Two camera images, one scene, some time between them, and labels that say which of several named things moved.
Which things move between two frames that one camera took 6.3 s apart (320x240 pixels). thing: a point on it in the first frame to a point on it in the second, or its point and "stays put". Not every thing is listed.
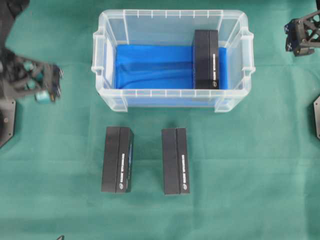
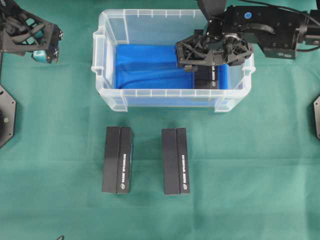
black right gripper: [303, 34] to [197, 50]
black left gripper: [18, 74] to [23, 32]
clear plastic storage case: [173, 58] stays put
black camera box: [117, 167] stays put
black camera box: [175, 161] stays put
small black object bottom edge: [61, 237] stays put
